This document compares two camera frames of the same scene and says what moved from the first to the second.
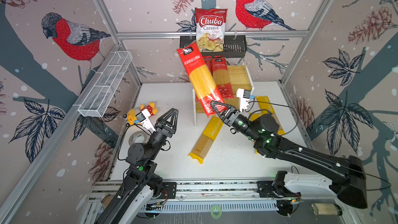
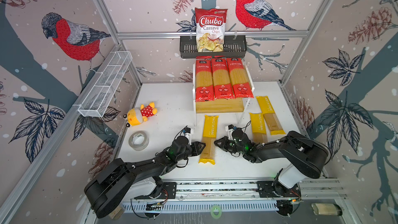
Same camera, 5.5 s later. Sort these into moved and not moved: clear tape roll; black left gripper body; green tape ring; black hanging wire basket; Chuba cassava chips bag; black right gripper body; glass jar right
Moved: black right gripper body; black left gripper body
Not moved: clear tape roll; Chuba cassava chips bag; glass jar right; black hanging wire basket; green tape ring
